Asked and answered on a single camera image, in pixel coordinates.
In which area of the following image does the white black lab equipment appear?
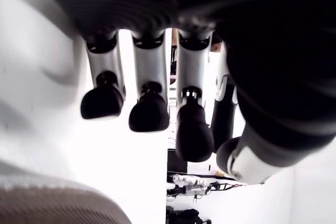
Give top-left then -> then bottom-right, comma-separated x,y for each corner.
166,173 -> 247,204

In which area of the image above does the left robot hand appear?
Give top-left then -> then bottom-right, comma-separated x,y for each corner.
31,0 -> 336,186

